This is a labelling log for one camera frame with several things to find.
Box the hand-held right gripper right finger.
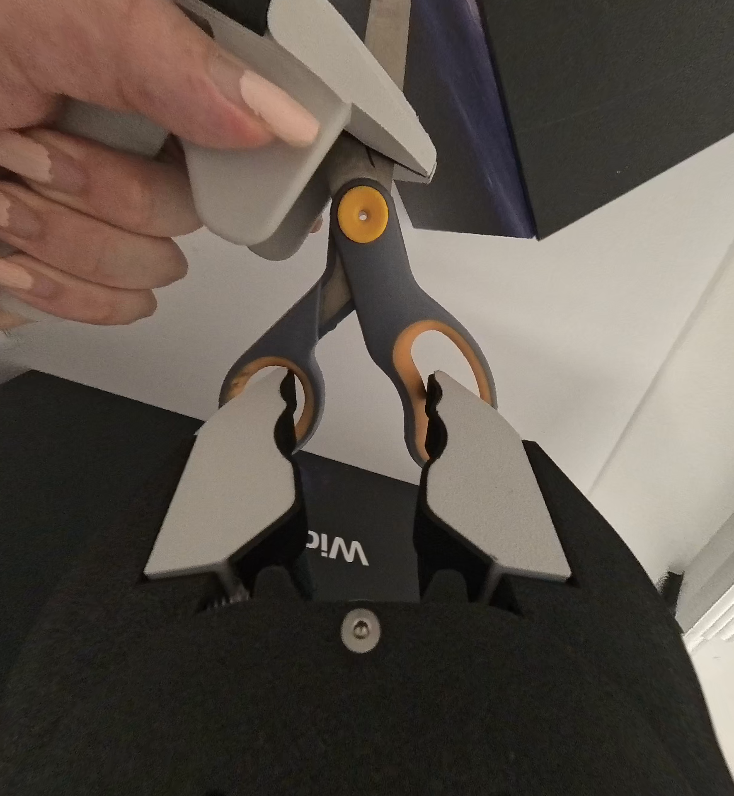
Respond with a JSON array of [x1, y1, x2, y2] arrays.
[[415, 371, 573, 601]]

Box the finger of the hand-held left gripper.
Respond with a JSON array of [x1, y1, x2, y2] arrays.
[[180, 0, 437, 245], [244, 198, 329, 261]]

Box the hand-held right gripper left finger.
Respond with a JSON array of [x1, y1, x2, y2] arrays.
[[144, 367, 308, 598]]

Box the grey and orange scissors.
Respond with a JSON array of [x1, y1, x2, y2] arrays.
[[218, 0, 499, 466]]

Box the black box with purple print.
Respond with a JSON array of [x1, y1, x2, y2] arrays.
[[404, 0, 734, 241]]

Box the person's left hand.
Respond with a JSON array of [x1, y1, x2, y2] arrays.
[[0, 0, 321, 337]]

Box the black bracket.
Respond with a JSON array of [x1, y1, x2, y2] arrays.
[[652, 567, 686, 616]]

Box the aluminium frame post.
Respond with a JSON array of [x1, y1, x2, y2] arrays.
[[678, 482, 734, 650]]

